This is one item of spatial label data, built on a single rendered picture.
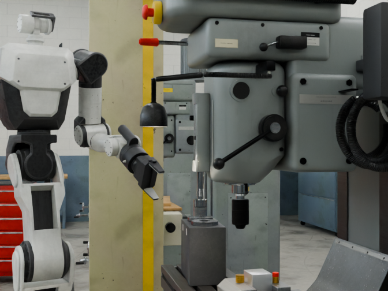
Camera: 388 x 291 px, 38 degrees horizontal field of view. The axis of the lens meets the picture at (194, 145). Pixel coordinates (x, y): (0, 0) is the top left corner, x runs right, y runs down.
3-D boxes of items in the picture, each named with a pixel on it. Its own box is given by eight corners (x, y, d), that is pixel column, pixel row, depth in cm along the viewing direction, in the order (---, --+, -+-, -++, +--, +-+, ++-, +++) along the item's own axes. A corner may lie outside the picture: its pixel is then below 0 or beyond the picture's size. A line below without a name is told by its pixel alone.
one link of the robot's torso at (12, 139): (2, 178, 222) (2, 133, 222) (35, 176, 228) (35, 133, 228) (21, 182, 198) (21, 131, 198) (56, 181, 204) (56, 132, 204)
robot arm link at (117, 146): (116, 170, 195) (102, 153, 203) (142, 166, 201) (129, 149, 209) (120, 142, 190) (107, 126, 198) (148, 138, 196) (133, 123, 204)
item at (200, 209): (209, 216, 197) (209, 201, 197) (204, 218, 193) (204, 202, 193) (196, 216, 199) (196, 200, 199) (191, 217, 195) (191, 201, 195)
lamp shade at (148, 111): (133, 126, 145) (133, 102, 145) (153, 127, 150) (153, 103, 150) (154, 126, 140) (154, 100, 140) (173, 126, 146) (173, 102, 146)
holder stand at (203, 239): (189, 286, 179) (189, 223, 179) (181, 271, 201) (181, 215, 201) (226, 284, 181) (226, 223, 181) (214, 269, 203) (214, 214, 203)
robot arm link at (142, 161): (133, 193, 189) (118, 174, 197) (158, 189, 194) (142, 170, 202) (140, 161, 183) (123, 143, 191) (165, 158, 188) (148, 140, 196)
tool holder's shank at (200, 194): (206, 198, 197) (206, 166, 197) (202, 199, 194) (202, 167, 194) (197, 198, 198) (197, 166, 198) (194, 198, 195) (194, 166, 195)
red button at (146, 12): (142, 18, 146) (142, 2, 146) (141, 21, 150) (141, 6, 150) (155, 18, 146) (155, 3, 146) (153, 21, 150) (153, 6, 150)
